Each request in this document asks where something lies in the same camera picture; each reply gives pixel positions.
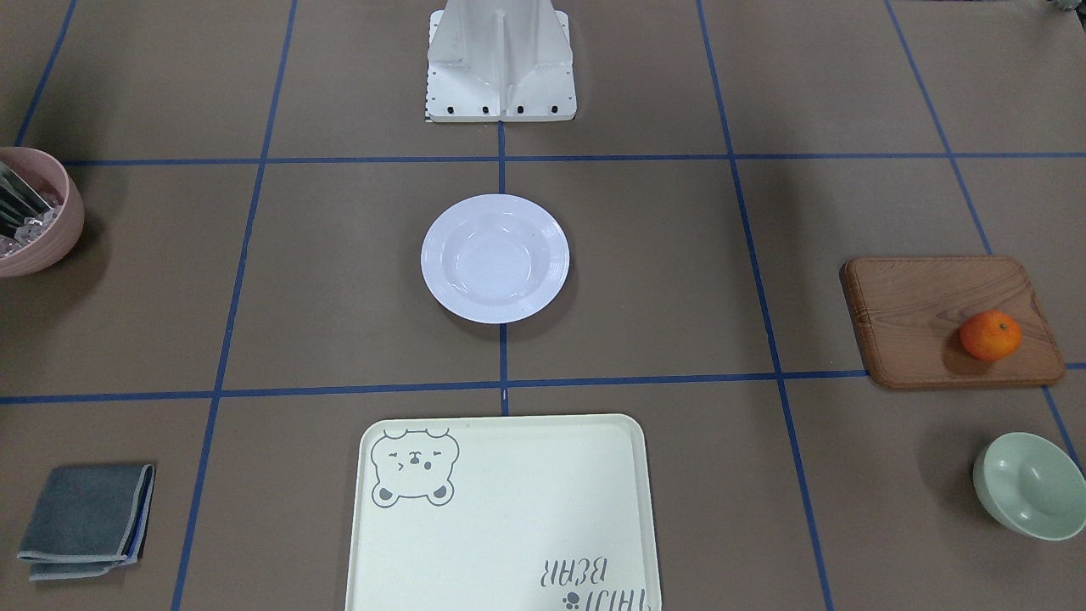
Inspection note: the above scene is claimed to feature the white round plate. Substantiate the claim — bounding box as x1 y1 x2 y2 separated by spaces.
420 193 573 324

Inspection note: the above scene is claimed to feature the orange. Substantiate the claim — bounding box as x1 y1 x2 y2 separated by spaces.
958 310 1023 362

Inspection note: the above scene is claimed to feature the cream bear tray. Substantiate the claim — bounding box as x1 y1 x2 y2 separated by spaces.
343 413 662 610

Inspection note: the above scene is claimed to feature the wooden cutting board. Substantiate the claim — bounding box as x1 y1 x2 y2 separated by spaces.
839 255 1066 390

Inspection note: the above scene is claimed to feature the pink bowl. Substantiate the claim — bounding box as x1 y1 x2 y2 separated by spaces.
1 147 85 278

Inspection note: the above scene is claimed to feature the folded grey cloth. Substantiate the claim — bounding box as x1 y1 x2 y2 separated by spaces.
17 463 156 581

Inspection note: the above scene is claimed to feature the clear ice cubes pile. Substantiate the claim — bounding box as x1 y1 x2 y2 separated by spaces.
1 198 64 258

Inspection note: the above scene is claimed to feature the light green bowl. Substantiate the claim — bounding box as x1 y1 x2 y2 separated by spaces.
972 432 1085 540

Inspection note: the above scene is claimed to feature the metal scoop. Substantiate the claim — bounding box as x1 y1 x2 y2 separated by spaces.
1 163 47 214

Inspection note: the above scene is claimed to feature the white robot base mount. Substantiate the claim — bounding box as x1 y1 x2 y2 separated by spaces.
424 1 578 123

